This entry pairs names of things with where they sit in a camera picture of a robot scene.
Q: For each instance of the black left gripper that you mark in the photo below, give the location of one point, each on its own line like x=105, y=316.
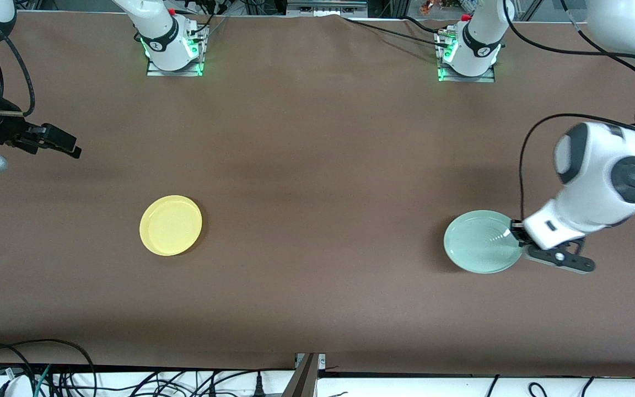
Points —
x=517, y=230

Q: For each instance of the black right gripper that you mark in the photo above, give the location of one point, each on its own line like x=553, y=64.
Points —
x=3, y=132

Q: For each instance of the pale green round plate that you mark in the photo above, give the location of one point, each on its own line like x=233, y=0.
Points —
x=480, y=242

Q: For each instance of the yellow round plate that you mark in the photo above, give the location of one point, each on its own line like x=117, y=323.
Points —
x=171, y=225

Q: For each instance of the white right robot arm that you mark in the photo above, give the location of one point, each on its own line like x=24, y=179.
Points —
x=163, y=30

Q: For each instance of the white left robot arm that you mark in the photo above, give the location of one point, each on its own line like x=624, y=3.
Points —
x=598, y=165

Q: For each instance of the white adapter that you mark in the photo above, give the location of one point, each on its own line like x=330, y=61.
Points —
x=14, y=387

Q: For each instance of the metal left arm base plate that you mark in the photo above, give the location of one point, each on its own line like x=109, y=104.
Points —
x=483, y=79

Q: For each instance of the metal frame bracket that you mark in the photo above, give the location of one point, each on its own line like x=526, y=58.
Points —
x=303, y=377

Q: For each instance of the aluminium frame rail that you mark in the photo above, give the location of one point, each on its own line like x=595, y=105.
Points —
x=326, y=7

